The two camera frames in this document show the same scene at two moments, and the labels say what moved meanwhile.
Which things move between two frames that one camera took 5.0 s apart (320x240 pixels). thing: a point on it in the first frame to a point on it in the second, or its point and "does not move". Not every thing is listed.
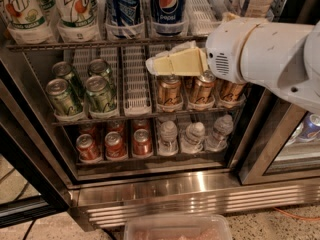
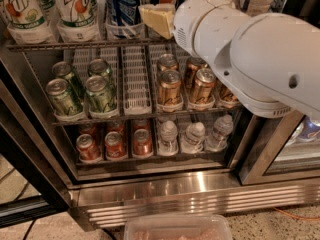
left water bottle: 168,144 does not move
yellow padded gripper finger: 182,60 to 160,16
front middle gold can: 203,89 does not move
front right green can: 100,96 does not move
